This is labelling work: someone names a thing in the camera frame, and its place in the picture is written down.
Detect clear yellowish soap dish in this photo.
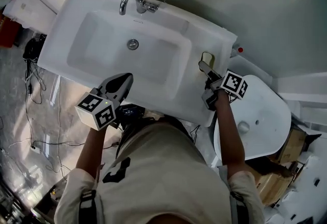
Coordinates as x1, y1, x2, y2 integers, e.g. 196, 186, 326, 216
200, 51, 216, 68

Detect white oval ceramic basin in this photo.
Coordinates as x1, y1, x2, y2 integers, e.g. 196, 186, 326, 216
213, 74, 292, 162

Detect black chest-mounted device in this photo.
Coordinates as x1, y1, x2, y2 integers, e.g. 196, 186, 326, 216
119, 104, 147, 123

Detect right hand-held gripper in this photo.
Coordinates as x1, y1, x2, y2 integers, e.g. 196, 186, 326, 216
198, 60, 249, 112

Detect person's right forearm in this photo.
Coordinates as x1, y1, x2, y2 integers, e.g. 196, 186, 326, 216
214, 90, 246, 179

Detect black cable bundle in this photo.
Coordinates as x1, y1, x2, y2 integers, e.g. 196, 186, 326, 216
22, 36, 47, 62

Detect red crate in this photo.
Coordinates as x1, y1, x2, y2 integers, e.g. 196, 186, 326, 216
0, 13, 21, 48

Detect white ceramic sink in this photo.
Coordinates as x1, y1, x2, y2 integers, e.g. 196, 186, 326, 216
37, 0, 238, 128

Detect white plastic storage box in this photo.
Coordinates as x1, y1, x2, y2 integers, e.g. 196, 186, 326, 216
4, 0, 57, 33

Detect brown cardboard box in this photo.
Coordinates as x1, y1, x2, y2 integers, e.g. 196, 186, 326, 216
244, 126, 308, 206

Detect person's beige shirt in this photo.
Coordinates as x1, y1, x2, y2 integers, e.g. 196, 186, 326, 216
54, 120, 265, 224

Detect black floor cable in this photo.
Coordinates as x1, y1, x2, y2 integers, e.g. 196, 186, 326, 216
24, 59, 85, 175

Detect chrome faucet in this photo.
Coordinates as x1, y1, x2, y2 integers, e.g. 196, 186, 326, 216
119, 0, 160, 16

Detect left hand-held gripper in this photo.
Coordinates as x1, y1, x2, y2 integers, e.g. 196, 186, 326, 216
74, 72, 134, 131

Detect chrome sink drain plug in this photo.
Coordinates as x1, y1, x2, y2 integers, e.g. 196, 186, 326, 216
127, 38, 139, 51

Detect person's left forearm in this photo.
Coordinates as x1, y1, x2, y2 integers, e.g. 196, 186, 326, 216
76, 120, 108, 177

